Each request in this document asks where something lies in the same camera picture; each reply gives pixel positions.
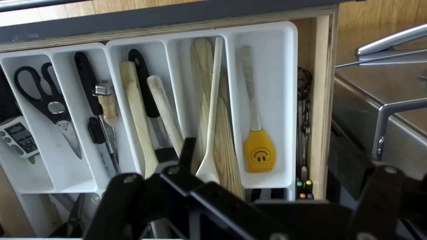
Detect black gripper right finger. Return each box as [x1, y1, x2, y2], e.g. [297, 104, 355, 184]
[345, 162, 407, 240]

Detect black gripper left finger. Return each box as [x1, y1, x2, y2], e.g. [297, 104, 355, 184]
[84, 136, 290, 240]

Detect long wooden spoon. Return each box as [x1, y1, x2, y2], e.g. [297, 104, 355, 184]
[118, 60, 160, 178]

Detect wooden drawer with grey front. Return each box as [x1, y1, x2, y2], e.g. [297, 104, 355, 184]
[0, 0, 341, 202]

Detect metal utensil pile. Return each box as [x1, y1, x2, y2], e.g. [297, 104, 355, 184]
[48, 192, 105, 238]

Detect black spatula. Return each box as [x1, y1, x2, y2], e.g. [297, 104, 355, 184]
[126, 46, 180, 169]

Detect yellow smiley face spatula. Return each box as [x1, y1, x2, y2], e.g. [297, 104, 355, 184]
[238, 45, 277, 174]

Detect wide wooden spatula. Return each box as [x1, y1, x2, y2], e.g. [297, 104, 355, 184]
[189, 37, 246, 200]

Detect white digital kitchen timer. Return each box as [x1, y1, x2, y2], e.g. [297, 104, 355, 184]
[0, 116, 40, 164]

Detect white plastic cutlery tray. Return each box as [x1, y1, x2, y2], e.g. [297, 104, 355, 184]
[0, 20, 298, 237]

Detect thick handled wooden spoon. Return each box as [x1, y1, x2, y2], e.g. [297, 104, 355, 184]
[145, 73, 184, 157]

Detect black handled scissors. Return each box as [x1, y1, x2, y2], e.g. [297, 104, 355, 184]
[12, 61, 84, 160]

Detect long black handled knife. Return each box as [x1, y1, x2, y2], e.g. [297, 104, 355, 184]
[72, 50, 121, 174]

